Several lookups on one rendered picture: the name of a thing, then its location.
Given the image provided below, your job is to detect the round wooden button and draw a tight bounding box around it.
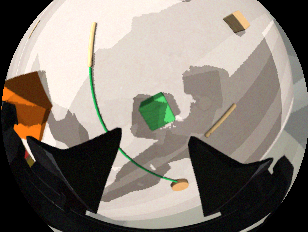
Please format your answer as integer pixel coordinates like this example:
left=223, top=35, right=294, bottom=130
left=171, top=178, right=190, bottom=192

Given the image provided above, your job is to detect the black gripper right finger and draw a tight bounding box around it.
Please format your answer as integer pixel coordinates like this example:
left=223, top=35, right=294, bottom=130
left=187, top=136, right=273, bottom=217

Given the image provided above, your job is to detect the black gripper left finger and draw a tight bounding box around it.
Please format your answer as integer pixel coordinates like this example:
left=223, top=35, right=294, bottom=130
left=27, top=128, right=122, bottom=214

